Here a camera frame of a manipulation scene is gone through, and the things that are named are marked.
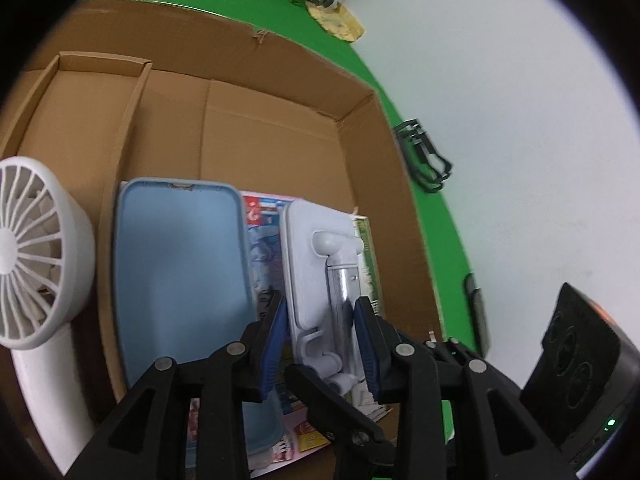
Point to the small cardboard tray insert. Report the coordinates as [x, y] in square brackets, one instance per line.
[75, 115]

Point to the large cardboard box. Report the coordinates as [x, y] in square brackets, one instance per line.
[270, 135]

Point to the colourful cartoon game box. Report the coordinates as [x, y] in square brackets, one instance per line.
[260, 250]

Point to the black remote control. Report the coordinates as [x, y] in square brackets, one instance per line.
[477, 310]

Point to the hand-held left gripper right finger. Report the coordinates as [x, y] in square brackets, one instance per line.
[367, 350]

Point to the white folding phone stand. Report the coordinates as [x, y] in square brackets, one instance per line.
[310, 270]

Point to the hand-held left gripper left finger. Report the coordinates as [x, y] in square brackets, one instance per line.
[270, 345]

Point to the light blue phone case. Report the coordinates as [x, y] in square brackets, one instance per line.
[180, 270]

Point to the white handheld fan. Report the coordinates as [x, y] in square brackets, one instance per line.
[30, 260]

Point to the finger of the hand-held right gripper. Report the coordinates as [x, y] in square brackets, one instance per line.
[447, 350]
[345, 425]

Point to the black bottle cage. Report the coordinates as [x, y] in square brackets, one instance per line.
[425, 155]

